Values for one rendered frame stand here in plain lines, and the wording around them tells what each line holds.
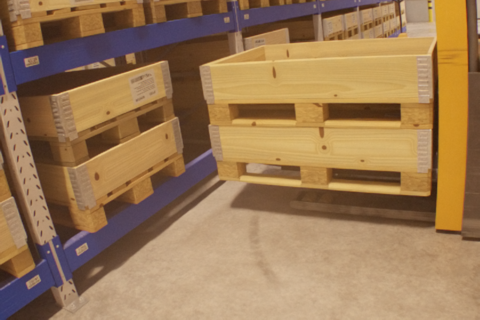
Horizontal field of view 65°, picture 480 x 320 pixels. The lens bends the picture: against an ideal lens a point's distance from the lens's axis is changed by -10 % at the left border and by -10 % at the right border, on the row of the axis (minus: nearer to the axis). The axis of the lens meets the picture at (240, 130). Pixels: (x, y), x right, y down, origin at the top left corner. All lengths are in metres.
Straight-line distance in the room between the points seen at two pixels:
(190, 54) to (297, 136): 1.68
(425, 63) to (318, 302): 1.12
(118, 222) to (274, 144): 0.91
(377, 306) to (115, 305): 1.15
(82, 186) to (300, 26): 3.76
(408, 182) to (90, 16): 1.71
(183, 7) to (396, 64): 1.39
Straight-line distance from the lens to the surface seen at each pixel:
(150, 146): 2.31
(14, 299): 1.95
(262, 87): 2.15
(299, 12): 4.35
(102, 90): 2.06
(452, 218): 2.21
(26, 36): 1.84
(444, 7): 1.93
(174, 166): 2.50
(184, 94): 3.71
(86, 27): 2.04
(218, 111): 2.32
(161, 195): 2.46
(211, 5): 3.02
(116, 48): 2.18
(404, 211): 2.32
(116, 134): 2.17
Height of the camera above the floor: 1.18
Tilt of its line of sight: 16 degrees down
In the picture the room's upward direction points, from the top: 8 degrees counter-clockwise
